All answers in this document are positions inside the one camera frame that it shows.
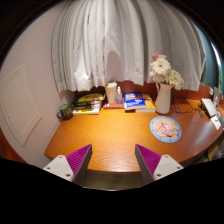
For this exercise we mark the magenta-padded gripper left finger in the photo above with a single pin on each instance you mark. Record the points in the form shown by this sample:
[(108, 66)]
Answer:
[(62, 166)]

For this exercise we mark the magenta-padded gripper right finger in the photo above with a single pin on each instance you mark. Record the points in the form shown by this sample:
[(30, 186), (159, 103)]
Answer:
[(164, 166)]

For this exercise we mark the round blue-rimmed mouse pad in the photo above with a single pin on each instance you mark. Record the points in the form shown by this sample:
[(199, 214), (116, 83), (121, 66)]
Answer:
[(178, 128)]

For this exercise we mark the tan wooden chair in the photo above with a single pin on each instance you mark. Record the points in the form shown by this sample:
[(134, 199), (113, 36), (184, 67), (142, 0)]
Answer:
[(213, 151)]

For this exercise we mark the dark green mug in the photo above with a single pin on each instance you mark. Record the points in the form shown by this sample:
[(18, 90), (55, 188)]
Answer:
[(65, 111)]

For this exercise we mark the white book with yellow spine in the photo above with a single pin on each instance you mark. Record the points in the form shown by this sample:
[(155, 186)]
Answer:
[(86, 111)]

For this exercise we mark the orange-covered book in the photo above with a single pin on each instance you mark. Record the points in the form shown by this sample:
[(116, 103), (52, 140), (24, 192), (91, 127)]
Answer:
[(150, 106)]

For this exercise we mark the white ceramic vase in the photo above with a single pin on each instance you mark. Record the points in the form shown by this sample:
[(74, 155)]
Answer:
[(163, 100)]

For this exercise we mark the white paper sheet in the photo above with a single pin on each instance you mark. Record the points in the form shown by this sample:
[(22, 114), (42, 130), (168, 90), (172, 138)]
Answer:
[(216, 122)]

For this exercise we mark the blue-covered book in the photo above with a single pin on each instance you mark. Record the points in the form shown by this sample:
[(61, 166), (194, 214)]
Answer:
[(134, 100)]

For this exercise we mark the yellow-covered book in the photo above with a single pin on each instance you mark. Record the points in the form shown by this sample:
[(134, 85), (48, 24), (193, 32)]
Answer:
[(88, 97)]

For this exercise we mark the white flat device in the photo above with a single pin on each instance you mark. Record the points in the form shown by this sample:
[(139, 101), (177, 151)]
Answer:
[(209, 106)]

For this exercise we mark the red notebook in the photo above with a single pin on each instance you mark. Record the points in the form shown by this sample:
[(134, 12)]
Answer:
[(113, 106)]

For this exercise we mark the white lidded tumbler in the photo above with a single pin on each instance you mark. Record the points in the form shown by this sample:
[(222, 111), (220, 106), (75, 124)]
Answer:
[(111, 91)]

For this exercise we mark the white flower bouquet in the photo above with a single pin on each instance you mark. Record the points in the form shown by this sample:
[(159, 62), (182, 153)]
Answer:
[(165, 71)]

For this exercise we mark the white pleated curtain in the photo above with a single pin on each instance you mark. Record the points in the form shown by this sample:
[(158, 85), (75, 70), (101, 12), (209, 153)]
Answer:
[(126, 40)]

